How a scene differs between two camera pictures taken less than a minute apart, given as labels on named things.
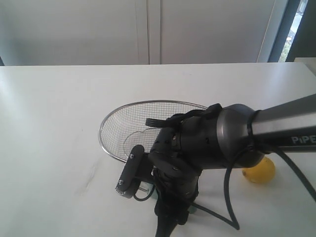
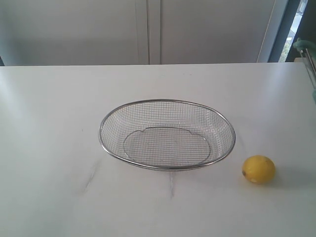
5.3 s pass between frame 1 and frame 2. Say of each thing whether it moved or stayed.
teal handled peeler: moved
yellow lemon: stayed
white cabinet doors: stayed
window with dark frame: stayed
